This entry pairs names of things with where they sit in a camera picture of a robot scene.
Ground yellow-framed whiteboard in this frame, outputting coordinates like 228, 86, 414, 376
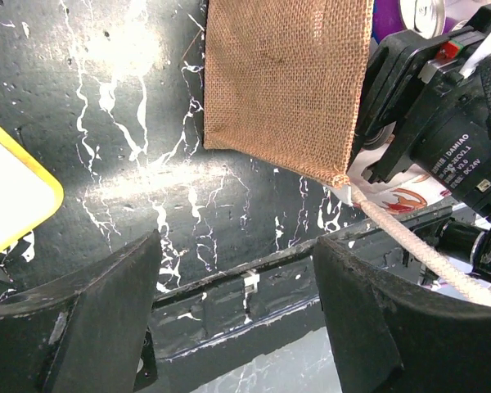
0, 126, 64, 253

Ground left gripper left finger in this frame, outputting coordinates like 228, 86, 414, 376
0, 231, 162, 392

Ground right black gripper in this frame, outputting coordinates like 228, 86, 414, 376
351, 3, 491, 217

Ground purple Fanta can left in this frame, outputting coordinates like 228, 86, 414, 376
372, 0, 487, 43

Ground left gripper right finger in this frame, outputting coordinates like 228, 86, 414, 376
313, 238, 491, 392

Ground burlap canvas tote bag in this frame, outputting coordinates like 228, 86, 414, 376
204, 1, 491, 306

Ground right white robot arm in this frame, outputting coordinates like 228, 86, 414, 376
352, 1, 491, 282

